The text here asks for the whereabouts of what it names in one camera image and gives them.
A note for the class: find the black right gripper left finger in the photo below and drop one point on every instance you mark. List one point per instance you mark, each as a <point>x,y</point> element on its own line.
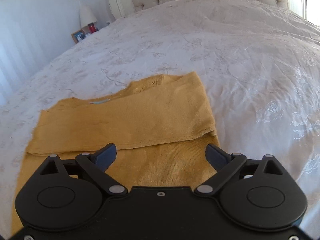
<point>83,175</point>

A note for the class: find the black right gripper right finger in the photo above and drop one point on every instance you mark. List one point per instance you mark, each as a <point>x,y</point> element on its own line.
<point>234,167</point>

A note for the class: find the yellow knit sweater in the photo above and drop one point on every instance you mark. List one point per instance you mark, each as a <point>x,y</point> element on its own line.
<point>160,126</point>

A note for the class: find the white floral bedspread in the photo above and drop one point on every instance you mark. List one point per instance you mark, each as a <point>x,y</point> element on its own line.
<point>258,63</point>

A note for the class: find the red cup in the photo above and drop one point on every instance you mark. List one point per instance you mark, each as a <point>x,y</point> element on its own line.
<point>92,28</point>

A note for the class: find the white bedside lamp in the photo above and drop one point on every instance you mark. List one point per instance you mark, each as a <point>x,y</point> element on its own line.
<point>86,16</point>

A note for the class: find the wooden picture frame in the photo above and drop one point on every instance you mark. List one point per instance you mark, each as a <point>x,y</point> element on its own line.
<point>78,36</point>

